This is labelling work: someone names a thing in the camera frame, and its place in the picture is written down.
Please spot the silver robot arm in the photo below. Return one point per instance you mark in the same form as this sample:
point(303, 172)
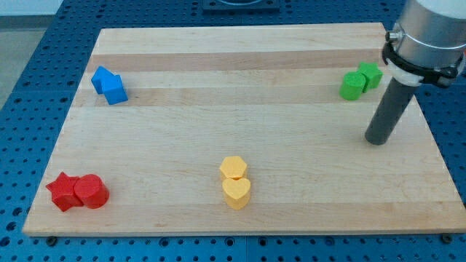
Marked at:
point(427, 43)

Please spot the green star block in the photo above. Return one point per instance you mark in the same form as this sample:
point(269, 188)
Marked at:
point(372, 73)

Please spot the red star block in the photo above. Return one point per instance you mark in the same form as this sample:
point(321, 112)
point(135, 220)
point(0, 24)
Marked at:
point(63, 193)

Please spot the wooden board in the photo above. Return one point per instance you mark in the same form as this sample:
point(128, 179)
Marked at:
point(267, 93)

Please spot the yellow hexagon block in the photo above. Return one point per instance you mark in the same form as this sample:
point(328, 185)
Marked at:
point(233, 167)

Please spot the yellow heart block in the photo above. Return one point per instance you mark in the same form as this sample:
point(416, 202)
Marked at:
point(236, 192)

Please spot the blue cube block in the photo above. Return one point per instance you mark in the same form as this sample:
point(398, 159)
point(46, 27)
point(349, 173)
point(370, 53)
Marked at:
point(113, 89)

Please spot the green cylinder block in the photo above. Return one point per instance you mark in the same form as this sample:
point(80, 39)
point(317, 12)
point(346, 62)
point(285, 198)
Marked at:
point(352, 85)

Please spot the blue pentagon block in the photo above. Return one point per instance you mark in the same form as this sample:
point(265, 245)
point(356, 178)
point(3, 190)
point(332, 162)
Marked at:
point(100, 74)

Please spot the red cylinder block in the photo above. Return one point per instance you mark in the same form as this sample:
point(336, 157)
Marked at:
point(92, 191)

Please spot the grey cylindrical pointer rod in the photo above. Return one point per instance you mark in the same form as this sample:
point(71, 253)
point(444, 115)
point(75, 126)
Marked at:
point(389, 111)

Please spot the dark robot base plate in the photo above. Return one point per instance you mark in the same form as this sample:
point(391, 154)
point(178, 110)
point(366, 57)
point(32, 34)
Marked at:
point(240, 5)

